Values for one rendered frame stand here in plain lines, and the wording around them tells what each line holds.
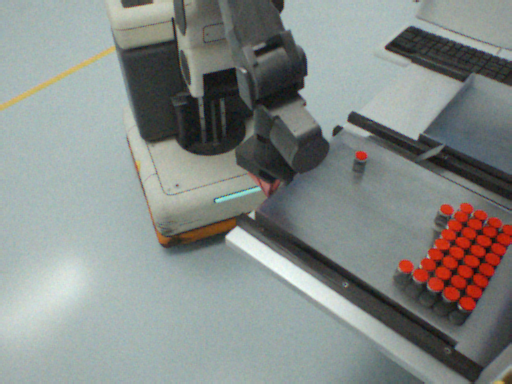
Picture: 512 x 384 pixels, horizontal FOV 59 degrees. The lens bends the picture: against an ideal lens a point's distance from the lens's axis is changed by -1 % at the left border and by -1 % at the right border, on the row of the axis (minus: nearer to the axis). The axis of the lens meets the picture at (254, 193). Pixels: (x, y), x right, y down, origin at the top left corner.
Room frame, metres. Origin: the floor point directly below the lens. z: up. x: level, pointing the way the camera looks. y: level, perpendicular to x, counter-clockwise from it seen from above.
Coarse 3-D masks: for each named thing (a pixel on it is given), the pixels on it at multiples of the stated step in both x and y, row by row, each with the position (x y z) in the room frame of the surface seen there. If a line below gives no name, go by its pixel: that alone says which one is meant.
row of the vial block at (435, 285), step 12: (480, 216) 0.44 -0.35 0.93; (468, 228) 0.41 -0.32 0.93; (480, 228) 0.41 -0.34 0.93; (456, 240) 0.39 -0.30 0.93; (468, 240) 0.39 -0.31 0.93; (456, 252) 0.37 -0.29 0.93; (444, 264) 0.35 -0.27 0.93; (456, 264) 0.35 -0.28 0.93; (432, 276) 0.34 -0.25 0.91; (444, 276) 0.33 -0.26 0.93; (432, 288) 0.31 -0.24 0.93; (420, 300) 0.32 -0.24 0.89; (432, 300) 0.31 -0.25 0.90
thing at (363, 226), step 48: (336, 144) 0.64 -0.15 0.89; (288, 192) 0.52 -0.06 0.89; (336, 192) 0.53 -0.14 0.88; (384, 192) 0.53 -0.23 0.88; (432, 192) 0.53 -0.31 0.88; (288, 240) 0.42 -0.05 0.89; (336, 240) 0.42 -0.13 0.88; (384, 240) 0.42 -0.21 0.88; (432, 240) 0.42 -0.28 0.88; (384, 288) 0.34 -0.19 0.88
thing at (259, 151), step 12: (252, 144) 0.53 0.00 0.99; (264, 144) 0.48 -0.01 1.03; (240, 156) 0.51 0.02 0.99; (252, 156) 0.50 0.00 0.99; (264, 156) 0.48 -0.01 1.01; (276, 156) 0.48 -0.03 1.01; (264, 168) 0.48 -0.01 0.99; (276, 168) 0.48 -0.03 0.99; (288, 168) 0.48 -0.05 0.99; (288, 180) 0.46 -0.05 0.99
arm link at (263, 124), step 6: (258, 114) 0.49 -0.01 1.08; (264, 114) 0.48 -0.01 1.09; (258, 120) 0.49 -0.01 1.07; (264, 120) 0.48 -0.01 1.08; (270, 120) 0.48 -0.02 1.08; (258, 126) 0.49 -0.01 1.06; (264, 126) 0.48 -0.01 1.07; (270, 126) 0.48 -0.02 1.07; (258, 132) 0.49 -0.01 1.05; (264, 132) 0.48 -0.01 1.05
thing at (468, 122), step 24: (456, 96) 0.78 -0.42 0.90; (480, 96) 0.80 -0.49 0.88; (504, 96) 0.79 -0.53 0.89; (432, 120) 0.68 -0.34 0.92; (456, 120) 0.72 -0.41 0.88; (480, 120) 0.72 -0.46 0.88; (504, 120) 0.72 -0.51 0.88; (432, 144) 0.63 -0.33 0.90; (456, 144) 0.65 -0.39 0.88; (480, 144) 0.65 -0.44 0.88; (504, 144) 0.65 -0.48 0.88; (480, 168) 0.57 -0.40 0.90; (504, 168) 0.59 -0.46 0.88
